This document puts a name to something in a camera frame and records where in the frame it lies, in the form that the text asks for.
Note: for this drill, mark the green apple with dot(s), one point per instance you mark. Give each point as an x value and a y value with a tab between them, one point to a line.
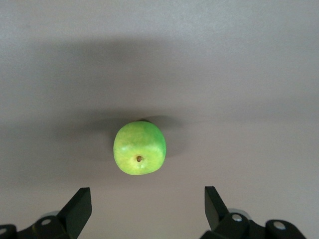
139	147

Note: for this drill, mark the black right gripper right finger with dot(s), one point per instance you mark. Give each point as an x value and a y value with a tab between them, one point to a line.
216	214

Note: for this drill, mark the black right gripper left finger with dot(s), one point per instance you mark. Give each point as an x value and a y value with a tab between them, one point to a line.
72	214

